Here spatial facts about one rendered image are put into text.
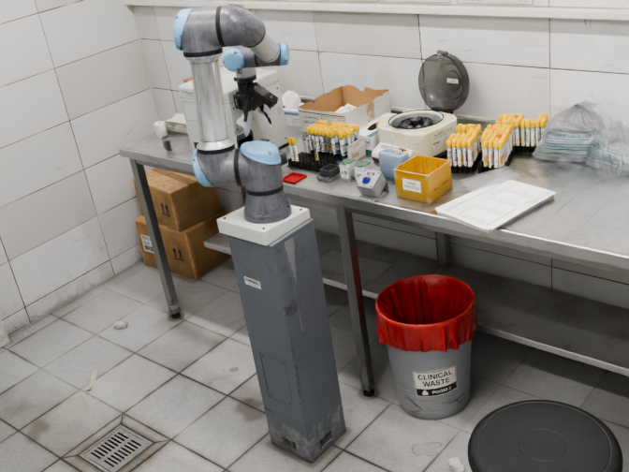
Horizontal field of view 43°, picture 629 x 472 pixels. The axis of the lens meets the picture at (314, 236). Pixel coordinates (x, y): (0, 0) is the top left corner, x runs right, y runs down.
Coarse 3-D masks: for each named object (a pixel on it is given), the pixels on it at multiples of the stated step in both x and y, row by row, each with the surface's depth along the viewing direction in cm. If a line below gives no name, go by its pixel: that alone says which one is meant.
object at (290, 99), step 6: (282, 96) 344; (288, 96) 343; (294, 96) 341; (288, 102) 343; (294, 102) 340; (288, 108) 344; (294, 108) 342; (288, 114) 338; (294, 114) 336; (288, 120) 339; (294, 120) 337
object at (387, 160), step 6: (384, 150) 273; (390, 150) 272; (378, 156) 273; (384, 156) 271; (390, 156) 269; (396, 156) 267; (402, 156) 266; (408, 156) 268; (384, 162) 272; (390, 162) 270; (396, 162) 268; (402, 162) 267; (384, 168) 273; (390, 168) 271; (384, 174) 275; (390, 174) 272; (390, 180) 272
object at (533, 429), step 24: (504, 408) 198; (528, 408) 196; (552, 408) 195; (576, 408) 194; (480, 432) 192; (504, 432) 191; (528, 432) 190; (552, 432) 189; (576, 432) 187; (600, 432) 186; (480, 456) 185; (504, 456) 184; (528, 456) 183; (552, 456) 182; (576, 456) 181; (600, 456) 180
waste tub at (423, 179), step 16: (416, 160) 265; (432, 160) 262; (448, 160) 257; (400, 176) 257; (416, 176) 252; (432, 176) 251; (448, 176) 258; (400, 192) 260; (416, 192) 255; (432, 192) 253
